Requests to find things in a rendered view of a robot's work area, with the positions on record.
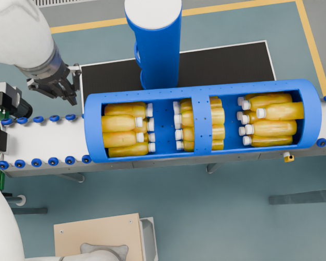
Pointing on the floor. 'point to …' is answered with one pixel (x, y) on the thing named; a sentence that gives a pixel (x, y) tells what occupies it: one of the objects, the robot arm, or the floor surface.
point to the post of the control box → (28, 211)
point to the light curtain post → (306, 197)
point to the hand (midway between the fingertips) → (70, 96)
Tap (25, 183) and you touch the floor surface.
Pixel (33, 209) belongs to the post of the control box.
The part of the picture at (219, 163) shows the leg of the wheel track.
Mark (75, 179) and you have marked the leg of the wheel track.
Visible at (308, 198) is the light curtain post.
